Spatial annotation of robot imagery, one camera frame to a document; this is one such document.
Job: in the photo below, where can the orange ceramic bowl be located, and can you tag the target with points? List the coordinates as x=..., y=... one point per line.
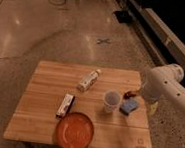
x=75, y=130

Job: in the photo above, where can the red small object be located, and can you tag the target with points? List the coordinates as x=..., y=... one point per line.
x=129, y=94

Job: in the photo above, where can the black floor plate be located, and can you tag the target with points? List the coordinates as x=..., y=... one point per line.
x=123, y=16

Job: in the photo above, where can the white plastic bottle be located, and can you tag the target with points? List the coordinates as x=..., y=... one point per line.
x=88, y=80

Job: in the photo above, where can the small rectangular box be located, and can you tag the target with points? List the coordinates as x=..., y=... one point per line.
x=65, y=105

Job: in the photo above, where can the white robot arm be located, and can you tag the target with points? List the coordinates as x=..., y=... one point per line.
x=165, y=81

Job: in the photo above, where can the blue sponge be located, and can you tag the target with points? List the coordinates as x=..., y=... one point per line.
x=128, y=105

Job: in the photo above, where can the wooden folding table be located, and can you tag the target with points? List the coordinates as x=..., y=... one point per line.
x=34, y=120

